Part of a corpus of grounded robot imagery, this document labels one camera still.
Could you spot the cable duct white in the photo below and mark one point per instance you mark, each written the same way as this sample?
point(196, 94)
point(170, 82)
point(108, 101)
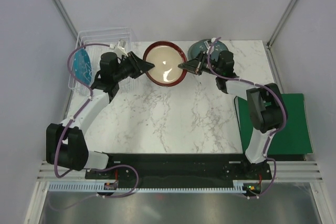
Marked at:
point(100, 187)
point(249, 185)

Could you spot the left cable duct white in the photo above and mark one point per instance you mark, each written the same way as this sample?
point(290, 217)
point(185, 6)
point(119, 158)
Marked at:
point(100, 187)

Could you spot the left aluminium frame post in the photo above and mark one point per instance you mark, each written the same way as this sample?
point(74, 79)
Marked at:
point(66, 18)

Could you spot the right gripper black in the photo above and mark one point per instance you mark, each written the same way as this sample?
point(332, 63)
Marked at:
point(200, 63)

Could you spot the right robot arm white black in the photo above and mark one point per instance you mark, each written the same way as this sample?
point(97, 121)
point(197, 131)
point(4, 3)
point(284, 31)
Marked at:
point(266, 108)

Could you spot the aluminium rail front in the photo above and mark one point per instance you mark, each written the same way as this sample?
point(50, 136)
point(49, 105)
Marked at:
point(285, 171)

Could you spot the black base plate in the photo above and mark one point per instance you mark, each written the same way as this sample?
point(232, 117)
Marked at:
point(127, 159)

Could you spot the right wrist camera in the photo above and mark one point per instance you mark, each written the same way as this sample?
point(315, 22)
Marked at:
point(207, 43)

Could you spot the brown rimmed beige plate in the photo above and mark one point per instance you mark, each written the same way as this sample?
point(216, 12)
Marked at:
point(166, 56)

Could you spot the right aluminium frame post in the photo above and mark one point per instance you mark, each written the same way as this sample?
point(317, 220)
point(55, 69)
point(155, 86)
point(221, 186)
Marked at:
point(288, 10)

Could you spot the green mat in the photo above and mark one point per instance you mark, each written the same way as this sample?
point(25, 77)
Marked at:
point(294, 139)

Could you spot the blue scalloped plate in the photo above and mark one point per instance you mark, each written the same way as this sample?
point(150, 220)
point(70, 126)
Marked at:
point(82, 66)

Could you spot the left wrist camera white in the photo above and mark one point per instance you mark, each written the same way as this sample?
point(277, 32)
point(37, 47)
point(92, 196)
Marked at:
point(119, 48)

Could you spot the right cable duct white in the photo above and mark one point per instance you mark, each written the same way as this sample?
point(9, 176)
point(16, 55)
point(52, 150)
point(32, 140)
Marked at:
point(249, 185)

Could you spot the aluminium frame post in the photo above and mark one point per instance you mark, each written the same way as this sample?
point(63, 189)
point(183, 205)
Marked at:
point(66, 18)
point(288, 10)

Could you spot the dark teal floral plate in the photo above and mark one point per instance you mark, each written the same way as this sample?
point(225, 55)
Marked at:
point(199, 46)

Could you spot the white wire dish rack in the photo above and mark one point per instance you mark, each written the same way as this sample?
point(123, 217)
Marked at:
point(99, 41)

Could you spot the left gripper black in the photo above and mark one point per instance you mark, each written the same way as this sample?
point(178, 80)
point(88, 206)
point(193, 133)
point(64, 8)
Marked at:
point(133, 64)

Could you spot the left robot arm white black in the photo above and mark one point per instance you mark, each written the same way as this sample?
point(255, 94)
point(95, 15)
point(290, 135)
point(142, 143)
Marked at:
point(65, 142)

